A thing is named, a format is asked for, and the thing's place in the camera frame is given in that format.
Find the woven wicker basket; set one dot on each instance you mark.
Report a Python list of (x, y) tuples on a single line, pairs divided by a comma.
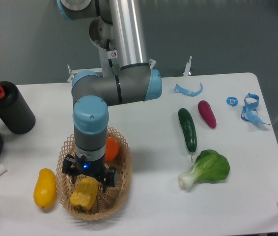
[(106, 203)]

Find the blue curved tape strip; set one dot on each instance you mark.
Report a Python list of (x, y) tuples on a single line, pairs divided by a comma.
[(186, 92)]

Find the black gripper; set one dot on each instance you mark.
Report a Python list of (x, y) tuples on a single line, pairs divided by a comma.
[(75, 166)]

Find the yellow bell pepper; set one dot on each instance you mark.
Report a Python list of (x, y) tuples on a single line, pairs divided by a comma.
[(84, 196)]

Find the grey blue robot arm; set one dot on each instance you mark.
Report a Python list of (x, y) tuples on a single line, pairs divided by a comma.
[(92, 95)]

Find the purple sweet potato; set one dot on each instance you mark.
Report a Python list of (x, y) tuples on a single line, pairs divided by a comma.
[(207, 114)]

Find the blue tangled tape strip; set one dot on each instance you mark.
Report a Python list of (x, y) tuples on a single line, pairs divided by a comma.
[(249, 110)]

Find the black cylindrical vase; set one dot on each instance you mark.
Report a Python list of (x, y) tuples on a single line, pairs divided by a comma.
[(14, 110)]

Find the small blue tape roll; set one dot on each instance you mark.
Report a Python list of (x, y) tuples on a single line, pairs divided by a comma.
[(232, 101)]

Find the green cucumber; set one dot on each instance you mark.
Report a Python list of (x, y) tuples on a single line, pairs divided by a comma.
[(189, 131)]

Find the yellow mango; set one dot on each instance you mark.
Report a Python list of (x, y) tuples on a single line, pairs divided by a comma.
[(45, 194)]

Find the orange fruit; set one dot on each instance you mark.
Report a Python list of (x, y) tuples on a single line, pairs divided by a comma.
[(112, 149)]

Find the green bok choy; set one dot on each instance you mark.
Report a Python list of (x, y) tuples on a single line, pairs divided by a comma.
[(209, 166)]

